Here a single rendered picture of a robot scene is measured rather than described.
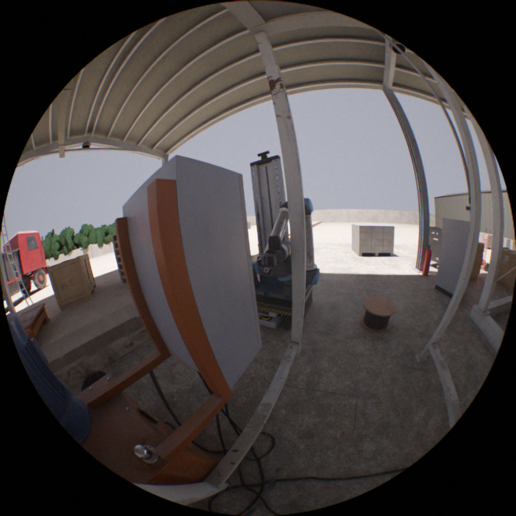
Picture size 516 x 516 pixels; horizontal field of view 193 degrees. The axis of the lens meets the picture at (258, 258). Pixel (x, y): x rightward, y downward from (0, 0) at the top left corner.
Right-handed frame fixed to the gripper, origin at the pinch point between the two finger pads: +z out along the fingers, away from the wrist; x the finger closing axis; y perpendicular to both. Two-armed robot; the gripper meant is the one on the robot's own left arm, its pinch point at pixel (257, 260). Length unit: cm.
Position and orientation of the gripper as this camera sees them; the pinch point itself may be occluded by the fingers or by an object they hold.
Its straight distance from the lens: 55.6
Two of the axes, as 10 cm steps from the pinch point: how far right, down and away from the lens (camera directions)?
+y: 1.0, 9.7, 2.3
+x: -8.9, -0.2, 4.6
